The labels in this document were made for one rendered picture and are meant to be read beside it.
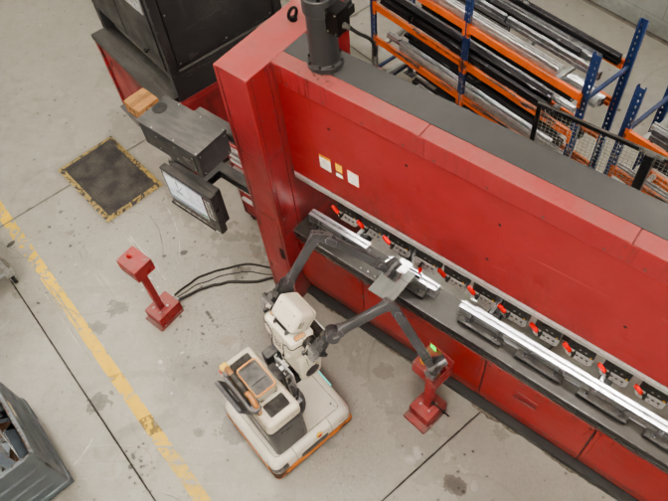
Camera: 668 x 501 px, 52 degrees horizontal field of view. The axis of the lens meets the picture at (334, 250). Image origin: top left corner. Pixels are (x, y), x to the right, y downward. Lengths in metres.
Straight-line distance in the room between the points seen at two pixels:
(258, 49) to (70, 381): 3.04
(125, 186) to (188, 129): 2.61
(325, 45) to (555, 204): 1.37
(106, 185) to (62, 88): 1.55
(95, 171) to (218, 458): 3.07
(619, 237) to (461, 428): 2.35
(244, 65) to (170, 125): 0.60
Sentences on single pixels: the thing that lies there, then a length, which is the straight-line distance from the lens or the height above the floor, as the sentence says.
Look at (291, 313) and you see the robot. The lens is 3.83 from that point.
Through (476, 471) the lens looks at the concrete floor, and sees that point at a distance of 4.91.
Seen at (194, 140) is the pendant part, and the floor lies 1.95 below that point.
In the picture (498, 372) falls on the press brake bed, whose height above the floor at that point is 0.71.
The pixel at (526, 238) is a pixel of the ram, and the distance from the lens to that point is 3.39.
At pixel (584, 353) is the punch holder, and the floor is 1.28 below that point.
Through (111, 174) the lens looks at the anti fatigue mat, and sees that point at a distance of 6.71.
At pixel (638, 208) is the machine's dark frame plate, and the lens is 3.18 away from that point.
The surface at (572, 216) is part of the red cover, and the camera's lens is 3.10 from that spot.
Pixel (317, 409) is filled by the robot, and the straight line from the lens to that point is 4.75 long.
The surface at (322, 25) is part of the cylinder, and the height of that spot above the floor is 2.59.
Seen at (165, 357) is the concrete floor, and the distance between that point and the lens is 5.46.
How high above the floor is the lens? 4.69
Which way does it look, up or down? 56 degrees down
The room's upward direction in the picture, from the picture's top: 8 degrees counter-clockwise
